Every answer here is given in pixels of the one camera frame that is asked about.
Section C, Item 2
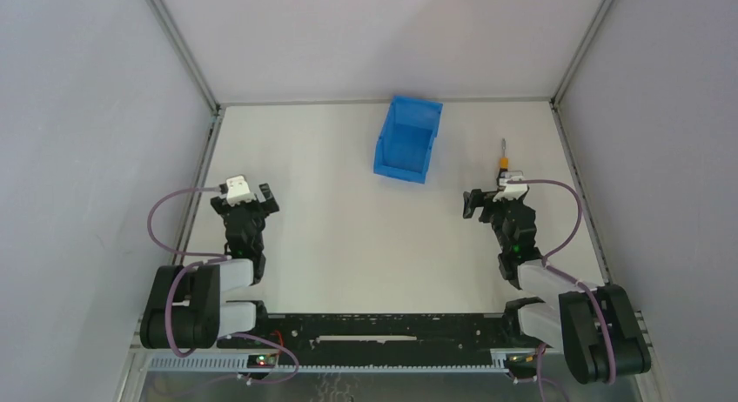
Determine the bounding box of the orange black screwdriver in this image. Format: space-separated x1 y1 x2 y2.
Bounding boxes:
497 138 509 186

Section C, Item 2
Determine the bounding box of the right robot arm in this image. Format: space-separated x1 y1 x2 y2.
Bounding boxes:
462 182 652 384

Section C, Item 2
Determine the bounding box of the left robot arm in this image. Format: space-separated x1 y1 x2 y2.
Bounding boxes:
139 176 279 358

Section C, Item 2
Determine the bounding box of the blue plastic bin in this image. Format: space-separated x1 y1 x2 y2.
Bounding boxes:
373 96 443 184

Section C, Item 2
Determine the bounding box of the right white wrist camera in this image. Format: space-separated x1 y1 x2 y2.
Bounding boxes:
493 171 528 202

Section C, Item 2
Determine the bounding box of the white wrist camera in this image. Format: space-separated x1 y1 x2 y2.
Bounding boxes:
493 171 528 202
218 175 257 206

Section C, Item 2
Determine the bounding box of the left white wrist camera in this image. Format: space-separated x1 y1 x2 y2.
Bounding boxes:
218 175 257 206

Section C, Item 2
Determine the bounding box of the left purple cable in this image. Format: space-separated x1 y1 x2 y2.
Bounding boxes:
147 185 301 386

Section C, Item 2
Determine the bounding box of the purple cable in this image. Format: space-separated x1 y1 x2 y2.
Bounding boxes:
507 178 618 402
147 185 301 386

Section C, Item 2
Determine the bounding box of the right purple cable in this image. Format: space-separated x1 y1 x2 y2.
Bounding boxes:
507 178 618 402

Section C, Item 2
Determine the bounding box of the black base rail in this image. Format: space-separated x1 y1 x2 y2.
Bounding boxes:
216 301 560 368

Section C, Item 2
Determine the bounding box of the grey slotted cable duct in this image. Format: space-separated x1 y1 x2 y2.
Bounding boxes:
148 353 508 373

